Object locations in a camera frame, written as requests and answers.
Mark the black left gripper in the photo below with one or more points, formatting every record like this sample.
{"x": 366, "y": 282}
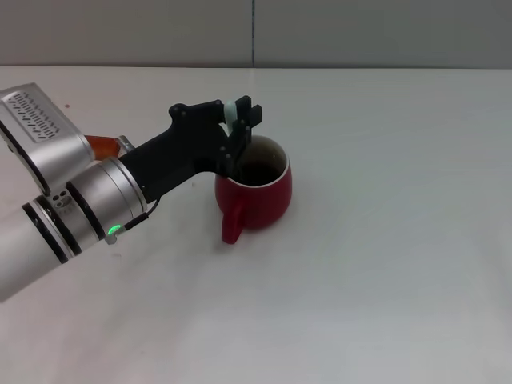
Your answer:
{"x": 180, "y": 152}

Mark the red ceramic cup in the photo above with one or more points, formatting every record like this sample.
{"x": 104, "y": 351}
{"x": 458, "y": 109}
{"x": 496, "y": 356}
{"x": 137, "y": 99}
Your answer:
{"x": 260, "y": 204}

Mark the red-brown wooden block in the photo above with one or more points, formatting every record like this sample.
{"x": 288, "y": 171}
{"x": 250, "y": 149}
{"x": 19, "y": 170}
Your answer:
{"x": 104, "y": 146}

